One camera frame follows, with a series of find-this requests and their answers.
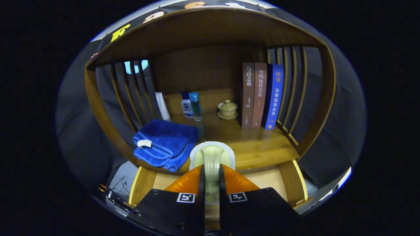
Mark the grey electronic device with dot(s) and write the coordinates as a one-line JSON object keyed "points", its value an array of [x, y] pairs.
{"points": [[116, 203]]}

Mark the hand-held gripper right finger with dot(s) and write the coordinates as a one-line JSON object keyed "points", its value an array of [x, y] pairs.
{"points": [[223, 213]]}

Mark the blue and white lotion bottle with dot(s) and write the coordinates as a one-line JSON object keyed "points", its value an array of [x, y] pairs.
{"points": [[186, 106]]}

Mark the teal bottle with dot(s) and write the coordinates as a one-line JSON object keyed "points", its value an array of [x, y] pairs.
{"points": [[196, 106]]}

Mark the wooden cabinet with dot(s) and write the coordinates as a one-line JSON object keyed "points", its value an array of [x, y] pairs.
{"points": [[203, 32]]}

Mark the dark brown book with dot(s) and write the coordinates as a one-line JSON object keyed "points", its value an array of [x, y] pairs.
{"points": [[247, 95]]}

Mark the wooden drawer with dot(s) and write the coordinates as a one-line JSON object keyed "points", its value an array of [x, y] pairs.
{"points": [[272, 180]]}

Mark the blue folded towel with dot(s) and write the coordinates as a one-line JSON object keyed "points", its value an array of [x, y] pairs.
{"points": [[164, 137]]}

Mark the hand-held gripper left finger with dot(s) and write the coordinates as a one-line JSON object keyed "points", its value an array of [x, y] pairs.
{"points": [[200, 209]]}

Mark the beige lidded tea cup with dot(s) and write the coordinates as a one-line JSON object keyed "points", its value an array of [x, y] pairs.
{"points": [[228, 109]]}

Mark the reddish brown book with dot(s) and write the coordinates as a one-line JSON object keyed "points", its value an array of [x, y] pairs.
{"points": [[259, 95]]}

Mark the blue book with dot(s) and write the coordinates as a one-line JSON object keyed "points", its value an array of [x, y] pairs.
{"points": [[275, 95]]}

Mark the wooden countertop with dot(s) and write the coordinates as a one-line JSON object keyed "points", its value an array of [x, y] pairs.
{"points": [[256, 144]]}

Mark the white tube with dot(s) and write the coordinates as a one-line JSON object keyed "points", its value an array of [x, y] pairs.
{"points": [[163, 106]]}

